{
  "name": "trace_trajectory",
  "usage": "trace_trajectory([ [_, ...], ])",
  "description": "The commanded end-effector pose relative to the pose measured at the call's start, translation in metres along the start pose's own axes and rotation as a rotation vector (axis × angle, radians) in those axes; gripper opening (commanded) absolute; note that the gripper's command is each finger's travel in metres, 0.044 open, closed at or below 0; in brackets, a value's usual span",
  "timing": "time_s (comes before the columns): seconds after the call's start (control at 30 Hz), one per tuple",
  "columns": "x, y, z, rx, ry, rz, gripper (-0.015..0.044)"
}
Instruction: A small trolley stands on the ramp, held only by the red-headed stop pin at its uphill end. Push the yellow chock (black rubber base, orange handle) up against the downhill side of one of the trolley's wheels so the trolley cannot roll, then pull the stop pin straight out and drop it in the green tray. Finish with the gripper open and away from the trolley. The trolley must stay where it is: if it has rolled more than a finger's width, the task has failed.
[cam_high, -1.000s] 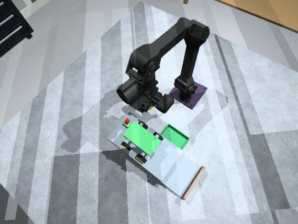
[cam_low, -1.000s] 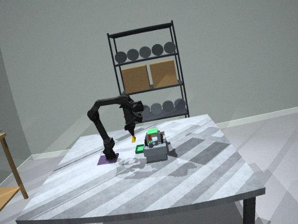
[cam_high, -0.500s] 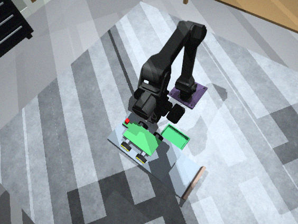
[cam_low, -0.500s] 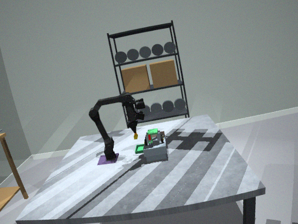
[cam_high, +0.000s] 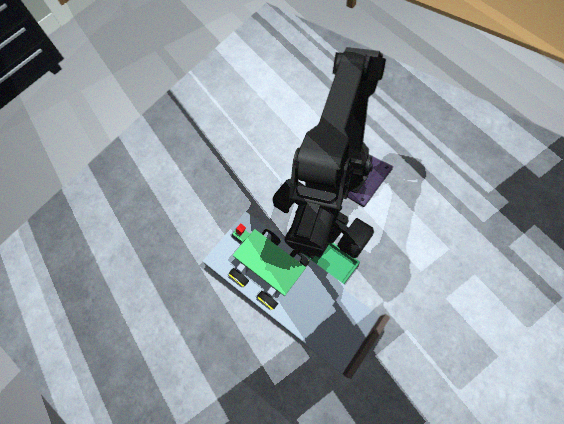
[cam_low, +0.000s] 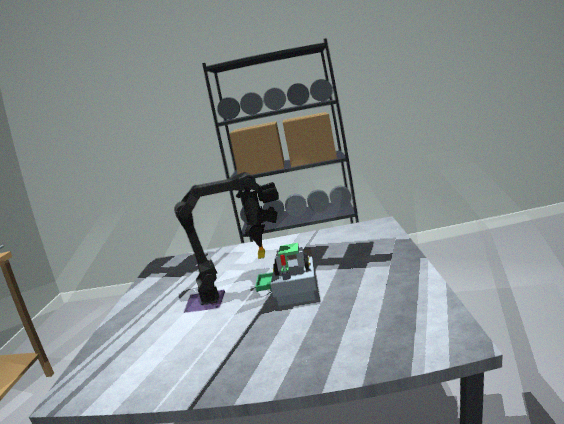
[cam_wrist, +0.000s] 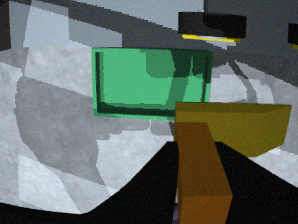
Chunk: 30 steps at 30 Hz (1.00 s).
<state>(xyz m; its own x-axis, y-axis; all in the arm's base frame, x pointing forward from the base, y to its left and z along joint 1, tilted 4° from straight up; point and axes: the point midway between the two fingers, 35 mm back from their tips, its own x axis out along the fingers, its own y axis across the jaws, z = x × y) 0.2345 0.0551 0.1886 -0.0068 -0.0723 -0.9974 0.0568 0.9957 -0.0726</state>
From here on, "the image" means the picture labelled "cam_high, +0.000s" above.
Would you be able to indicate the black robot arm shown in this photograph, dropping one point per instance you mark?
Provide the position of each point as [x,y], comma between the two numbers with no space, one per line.
[333,157]

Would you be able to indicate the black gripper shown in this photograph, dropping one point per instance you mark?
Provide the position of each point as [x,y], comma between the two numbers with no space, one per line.
[355,237]

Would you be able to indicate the red-headed stop pin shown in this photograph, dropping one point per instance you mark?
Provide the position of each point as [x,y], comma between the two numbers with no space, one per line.
[240,229]

